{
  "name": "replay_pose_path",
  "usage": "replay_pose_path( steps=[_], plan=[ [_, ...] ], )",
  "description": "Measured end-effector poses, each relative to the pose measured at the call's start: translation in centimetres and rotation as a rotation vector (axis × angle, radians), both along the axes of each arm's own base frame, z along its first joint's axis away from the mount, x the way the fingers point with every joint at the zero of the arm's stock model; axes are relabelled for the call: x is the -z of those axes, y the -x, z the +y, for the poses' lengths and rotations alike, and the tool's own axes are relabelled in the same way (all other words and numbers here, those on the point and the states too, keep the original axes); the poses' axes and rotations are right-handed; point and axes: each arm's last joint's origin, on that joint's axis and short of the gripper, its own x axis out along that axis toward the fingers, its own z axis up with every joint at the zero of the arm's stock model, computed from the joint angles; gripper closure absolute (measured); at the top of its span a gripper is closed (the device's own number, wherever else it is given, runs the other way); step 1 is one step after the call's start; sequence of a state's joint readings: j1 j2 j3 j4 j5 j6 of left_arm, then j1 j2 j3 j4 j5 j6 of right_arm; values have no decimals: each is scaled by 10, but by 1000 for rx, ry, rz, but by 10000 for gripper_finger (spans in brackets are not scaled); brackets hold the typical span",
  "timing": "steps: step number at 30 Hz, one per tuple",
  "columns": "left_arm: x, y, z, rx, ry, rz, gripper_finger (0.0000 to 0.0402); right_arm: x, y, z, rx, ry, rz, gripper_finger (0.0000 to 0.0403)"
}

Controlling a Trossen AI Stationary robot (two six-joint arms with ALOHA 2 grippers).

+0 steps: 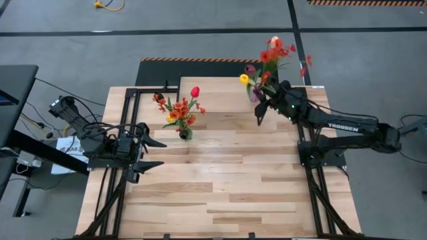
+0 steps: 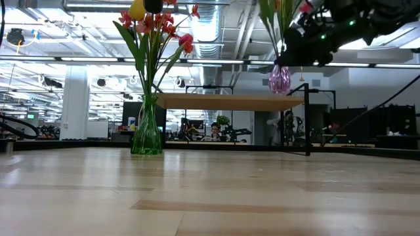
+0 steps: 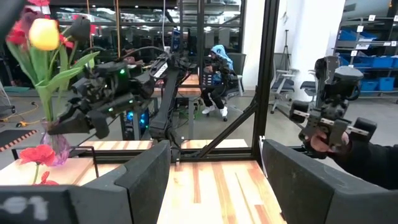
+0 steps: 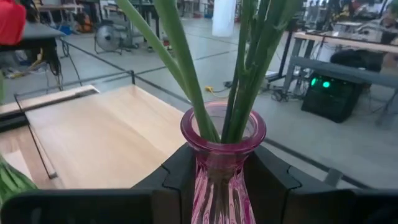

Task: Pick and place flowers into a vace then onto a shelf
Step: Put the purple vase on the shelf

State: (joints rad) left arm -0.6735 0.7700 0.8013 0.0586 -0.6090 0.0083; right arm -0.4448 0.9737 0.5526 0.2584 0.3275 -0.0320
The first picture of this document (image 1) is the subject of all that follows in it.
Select black striped floor mat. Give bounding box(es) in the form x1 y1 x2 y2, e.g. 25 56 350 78
135 57 280 87
306 0 427 7

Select wooden shelf black legs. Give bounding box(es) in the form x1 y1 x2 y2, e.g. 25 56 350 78
163 75 278 127

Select red artificial tulip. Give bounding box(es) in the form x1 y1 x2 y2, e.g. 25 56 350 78
187 85 201 111

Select yellow extension cord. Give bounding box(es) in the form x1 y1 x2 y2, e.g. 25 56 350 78
93 0 125 12

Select orange artificial flower bunch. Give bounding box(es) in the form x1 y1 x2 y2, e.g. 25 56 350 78
259 37 314 89
153 94 207 127

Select pink glass vase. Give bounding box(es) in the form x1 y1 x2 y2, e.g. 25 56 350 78
249 87 263 103

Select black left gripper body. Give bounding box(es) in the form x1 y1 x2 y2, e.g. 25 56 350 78
126 122 149 183

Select black desk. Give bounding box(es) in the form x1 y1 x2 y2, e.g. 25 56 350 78
0 65 89 217

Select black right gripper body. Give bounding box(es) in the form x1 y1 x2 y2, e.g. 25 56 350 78
268 81 313 122

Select white printed paper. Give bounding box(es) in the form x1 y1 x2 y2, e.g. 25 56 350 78
51 135 90 176

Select maroon artificial tulip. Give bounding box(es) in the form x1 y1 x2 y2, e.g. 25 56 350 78
244 65 264 94

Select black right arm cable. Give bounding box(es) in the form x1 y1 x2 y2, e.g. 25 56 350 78
300 96 381 123

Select yellow artificial tulip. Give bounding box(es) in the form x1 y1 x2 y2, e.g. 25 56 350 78
162 114 183 129
239 73 258 97

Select black aluminium table frame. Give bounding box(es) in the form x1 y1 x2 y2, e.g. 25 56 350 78
75 85 364 240

